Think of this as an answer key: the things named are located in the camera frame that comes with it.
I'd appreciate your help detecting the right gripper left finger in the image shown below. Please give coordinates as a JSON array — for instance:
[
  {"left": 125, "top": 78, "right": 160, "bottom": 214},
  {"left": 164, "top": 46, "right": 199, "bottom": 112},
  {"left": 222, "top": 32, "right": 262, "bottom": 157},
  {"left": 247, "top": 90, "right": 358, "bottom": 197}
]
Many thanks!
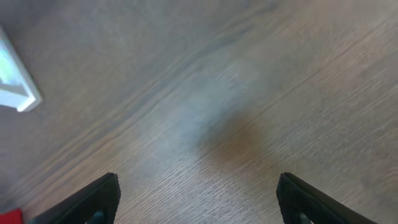
[{"left": 26, "top": 172, "right": 122, "bottom": 224}]

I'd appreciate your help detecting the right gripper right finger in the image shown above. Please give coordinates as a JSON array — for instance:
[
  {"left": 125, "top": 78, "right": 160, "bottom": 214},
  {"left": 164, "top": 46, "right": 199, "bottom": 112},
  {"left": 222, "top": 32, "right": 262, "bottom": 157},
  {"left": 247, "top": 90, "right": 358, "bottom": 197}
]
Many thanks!
[{"left": 275, "top": 172, "right": 379, "bottom": 224}]

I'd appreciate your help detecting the red and yellow tip box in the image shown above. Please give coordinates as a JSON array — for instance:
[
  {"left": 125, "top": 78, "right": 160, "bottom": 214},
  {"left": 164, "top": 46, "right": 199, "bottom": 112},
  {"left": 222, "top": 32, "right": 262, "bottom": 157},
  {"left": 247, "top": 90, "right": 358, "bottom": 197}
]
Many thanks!
[{"left": 0, "top": 208, "right": 24, "bottom": 224}]

